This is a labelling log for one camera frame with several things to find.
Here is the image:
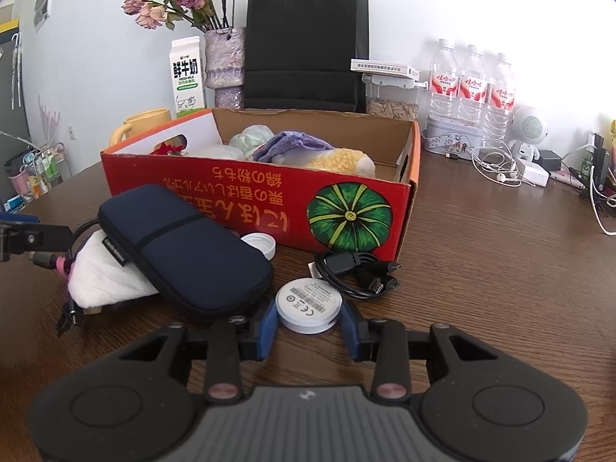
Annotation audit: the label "navy blue zip case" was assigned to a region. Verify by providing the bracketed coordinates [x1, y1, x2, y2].
[97, 185, 274, 320]

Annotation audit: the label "white round disc device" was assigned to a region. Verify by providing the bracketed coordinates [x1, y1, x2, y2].
[275, 278, 343, 335]

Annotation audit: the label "white quilted pad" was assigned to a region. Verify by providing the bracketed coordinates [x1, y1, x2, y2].
[68, 229, 157, 310]

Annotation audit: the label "black usb cable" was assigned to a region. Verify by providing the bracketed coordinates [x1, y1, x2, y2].
[307, 249, 403, 301]

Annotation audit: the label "red fabric rose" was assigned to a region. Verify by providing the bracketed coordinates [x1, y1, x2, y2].
[151, 142, 186, 156]

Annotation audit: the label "purple cloth pouch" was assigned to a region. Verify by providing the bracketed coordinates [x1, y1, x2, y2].
[252, 131, 333, 165]

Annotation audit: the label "yellow white plush toy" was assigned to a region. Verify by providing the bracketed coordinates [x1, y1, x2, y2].
[273, 148, 376, 177]

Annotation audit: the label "clear plastic bag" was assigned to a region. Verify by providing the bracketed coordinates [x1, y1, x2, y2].
[229, 125, 275, 160]

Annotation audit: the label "yellow ceramic mug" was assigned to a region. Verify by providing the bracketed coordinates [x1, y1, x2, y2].
[110, 109, 171, 146]

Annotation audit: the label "red cardboard box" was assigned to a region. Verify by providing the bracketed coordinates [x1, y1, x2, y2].
[100, 109, 421, 260]

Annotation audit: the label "white green milk carton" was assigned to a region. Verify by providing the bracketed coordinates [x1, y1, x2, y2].
[169, 35, 207, 118]

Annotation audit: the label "white earphones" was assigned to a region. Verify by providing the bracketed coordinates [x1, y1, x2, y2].
[471, 144, 534, 188]

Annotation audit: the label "grey metal tin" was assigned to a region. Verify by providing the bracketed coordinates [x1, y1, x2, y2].
[422, 115, 482, 160]

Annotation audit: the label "white charger block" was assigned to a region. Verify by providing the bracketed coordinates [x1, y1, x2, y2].
[519, 162, 550, 188]

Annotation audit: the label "purple ceramic vase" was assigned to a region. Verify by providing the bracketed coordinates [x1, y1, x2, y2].
[205, 27, 245, 110]

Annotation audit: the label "right water bottle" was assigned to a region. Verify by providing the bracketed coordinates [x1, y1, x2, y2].
[482, 53, 515, 147]

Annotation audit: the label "water bottle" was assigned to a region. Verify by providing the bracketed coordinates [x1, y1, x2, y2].
[428, 38, 459, 118]
[457, 45, 489, 126]
[482, 53, 515, 147]

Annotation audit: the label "black power adapter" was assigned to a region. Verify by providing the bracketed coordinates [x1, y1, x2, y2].
[536, 149, 562, 172]

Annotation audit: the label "left water bottle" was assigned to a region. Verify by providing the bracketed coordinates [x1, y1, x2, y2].
[428, 38, 459, 118]

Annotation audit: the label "clear seed container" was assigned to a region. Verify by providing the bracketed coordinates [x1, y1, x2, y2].
[362, 74, 427, 122]

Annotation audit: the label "white robot figurine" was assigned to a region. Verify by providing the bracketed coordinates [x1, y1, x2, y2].
[509, 107, 548, 162]

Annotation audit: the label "middle water bottle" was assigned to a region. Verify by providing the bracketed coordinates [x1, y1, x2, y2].
[457, 45, 489, 126]

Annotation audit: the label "white flat box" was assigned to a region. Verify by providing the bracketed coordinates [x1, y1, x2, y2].
[350, 59, 421, 81]

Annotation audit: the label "black paper bag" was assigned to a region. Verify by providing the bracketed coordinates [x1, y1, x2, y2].
[243, 0, 370, 113]

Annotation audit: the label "wire rack with items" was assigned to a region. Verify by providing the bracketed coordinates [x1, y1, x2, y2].
[3, 142, 72, 212]

